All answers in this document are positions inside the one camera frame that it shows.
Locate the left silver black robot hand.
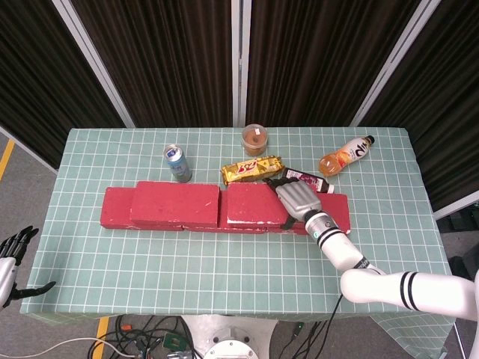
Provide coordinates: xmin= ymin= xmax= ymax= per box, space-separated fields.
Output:
xmin=0 ymin=226 xmax=57 ymax=310

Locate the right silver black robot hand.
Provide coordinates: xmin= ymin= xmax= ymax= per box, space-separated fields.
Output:
xmin=263 ymin=177 xmax=323 ymax=230

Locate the red brick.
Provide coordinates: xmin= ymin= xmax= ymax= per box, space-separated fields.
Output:
xmin=129 ymin=181 xmax=221 ymax=227
xmin=225 ymin=182 xmax=291 ymax=225
xmin=264 ymin=192 xmax=351 ymax=236
xmin=182 ymin=189 xmax=269 ymax=233
xmin=99 ymin=186 xmax=184 ymax=230

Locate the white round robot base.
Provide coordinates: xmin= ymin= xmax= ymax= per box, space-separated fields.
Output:
xmin=182 ymin=316 xmax=280 ymax=359

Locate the dark purple grape drink bottle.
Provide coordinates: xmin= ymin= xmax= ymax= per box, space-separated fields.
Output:
xmin=280 ymin=167 xmax=336 ymax=194

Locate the yellow biscuit packet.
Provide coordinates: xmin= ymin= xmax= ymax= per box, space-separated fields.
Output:
xmin=219 ymin=155 xmax=285 ymax=187

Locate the orange juice bottle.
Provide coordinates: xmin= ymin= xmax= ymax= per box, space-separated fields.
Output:
xmin=318 ymin=135 xmax=376 ymax=178

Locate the clear plastic snack jar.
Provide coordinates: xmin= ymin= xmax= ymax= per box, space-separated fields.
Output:
xmin=240 ymin=123 xmax=269 ymax=157

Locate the light blue drink can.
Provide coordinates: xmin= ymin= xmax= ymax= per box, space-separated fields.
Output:
xmin=162 ymin=144 xmax=193 ymax=183

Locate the green checkered tablecloth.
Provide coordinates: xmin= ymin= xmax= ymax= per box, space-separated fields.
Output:
xmin=19 ymin=126 xmax=456 ymax=358

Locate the dark ribbed partition panel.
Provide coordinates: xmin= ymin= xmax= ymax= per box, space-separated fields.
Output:
xmin=70 ymin=0 xmax=240 ymax=128
xmin=359 ymin=0 xmax=479 ymax=212
xmin=245 ymin=0 xmax=424 ymax=128
xmin=0 ymin=0 xmax=126 ymax=169

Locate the black chair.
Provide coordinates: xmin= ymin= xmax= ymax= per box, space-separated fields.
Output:
xmin=436 ymin=213 xmax=479 ymax=280

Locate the green circuit board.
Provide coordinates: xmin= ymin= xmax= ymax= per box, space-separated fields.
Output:
xmin=163 ymin=334 xmax=185 ymax=351

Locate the white floor cable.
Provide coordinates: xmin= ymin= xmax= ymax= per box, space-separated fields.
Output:
xmin=0 ymin=337 xmax=130 ymax=359

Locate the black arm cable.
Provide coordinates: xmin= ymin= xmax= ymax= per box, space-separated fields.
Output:
xmin=320 ymin=294 xmax=344 ymax=349

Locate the white partition base rail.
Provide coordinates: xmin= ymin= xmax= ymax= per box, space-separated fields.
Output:
xmin=433 ymin=200 xmax=479 ymax=221
xmin=0 ymin=125 xmax=59 ymax=175

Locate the black floor cable bundle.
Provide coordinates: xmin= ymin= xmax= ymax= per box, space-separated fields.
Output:
xmin=287 ymin=320 xmax=329 ymax=359
xmin=88 ymin=316 xmax=195 ymax=359

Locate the white partition frame post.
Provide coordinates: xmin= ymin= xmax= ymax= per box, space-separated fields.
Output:
xmin=231 ymin=0 xmax=251 ymax=126
xmin=52 ymin=0 xmax=136 ymax=128
xmin=350 ymin=0 xmax=442 ymax=126

